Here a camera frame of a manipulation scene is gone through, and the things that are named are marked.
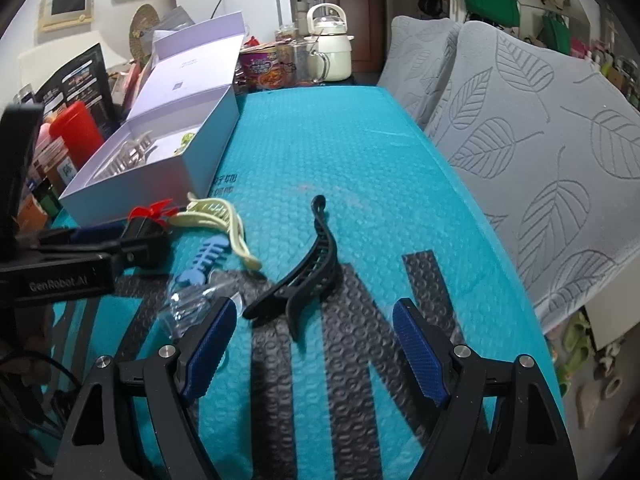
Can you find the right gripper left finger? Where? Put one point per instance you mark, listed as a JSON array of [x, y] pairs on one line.
[[101, 438]]

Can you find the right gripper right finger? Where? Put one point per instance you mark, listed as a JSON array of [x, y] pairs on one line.
[[496, 419]]

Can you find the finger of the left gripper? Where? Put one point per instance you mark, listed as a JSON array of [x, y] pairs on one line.
[[146, 252], [101, 233]]

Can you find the red propeller toy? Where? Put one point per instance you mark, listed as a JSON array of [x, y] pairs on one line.
[[160, 212]]

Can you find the clear plastic hair clip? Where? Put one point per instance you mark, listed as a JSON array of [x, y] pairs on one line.
[[189, 306]]

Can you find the blue fishbone clip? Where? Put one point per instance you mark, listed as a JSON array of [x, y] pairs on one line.
[[210, 251]]

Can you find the cream yellow hair claw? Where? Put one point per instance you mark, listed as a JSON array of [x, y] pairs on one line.
[[219, 215]]

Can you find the white striped hair claw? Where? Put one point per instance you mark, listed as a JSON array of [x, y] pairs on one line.
[[132, 153]]

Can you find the yellow green lollipop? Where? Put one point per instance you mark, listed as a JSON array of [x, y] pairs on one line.
[[185, 142]]

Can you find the black long hair claw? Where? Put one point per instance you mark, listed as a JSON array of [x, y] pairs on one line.
[[314, 277]]

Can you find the red cylindrical canister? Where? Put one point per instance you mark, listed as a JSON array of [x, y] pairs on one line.
[[79, 132]]

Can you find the pink lotion bottle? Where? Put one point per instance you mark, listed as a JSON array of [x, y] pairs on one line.
[[43, 140]]

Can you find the open lavender gift box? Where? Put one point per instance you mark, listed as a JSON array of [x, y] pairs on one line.
[[189, 90]]

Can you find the black snack pouch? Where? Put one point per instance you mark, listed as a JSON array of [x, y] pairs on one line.
[[84, 79]]

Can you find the teal bubble mailer mat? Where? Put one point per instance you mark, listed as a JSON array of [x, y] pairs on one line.
[[384, 335]]

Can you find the woven straw fan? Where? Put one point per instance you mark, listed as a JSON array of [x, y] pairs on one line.
[[141, 32]]

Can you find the purple instant noodle cup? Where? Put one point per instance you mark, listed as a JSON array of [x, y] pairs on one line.
[[262, 67]]

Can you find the glass mug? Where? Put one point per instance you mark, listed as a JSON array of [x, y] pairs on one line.
[[308, 66]]

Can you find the near grey leaf cushion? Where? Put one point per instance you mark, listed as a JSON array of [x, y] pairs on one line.
[[549, 149]]

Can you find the grey leaf cushion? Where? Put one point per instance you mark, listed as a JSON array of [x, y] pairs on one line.
[[419, 63], [549, 149]]

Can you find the white mini fridge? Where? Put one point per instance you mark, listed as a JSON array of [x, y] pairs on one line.
[[261, 18]]

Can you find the cream white kettle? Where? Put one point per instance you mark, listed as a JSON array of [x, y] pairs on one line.
[[328, 33]]

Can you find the brown entrance door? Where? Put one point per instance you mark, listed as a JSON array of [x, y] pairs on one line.
[[367, 24]]

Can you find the far grey leaf cushion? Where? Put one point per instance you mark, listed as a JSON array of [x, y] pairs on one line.
[[419, 63]]

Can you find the beige wall intercom panel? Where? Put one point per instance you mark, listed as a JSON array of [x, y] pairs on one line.
[[59, 14]]

